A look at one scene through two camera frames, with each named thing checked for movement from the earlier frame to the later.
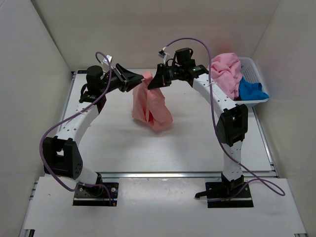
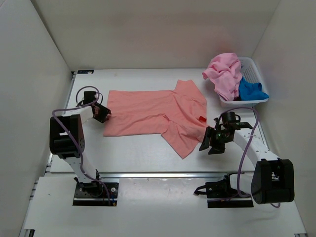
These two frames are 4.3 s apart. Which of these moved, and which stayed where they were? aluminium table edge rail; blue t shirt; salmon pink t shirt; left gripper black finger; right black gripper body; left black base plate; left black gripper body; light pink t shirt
Moved: left black gripper body; salmon pink t shirt; left gripper black finger; right black gripper body
Stayed: blue t shirt; left black base plate; aluminium table edge rail; light pink t shirt
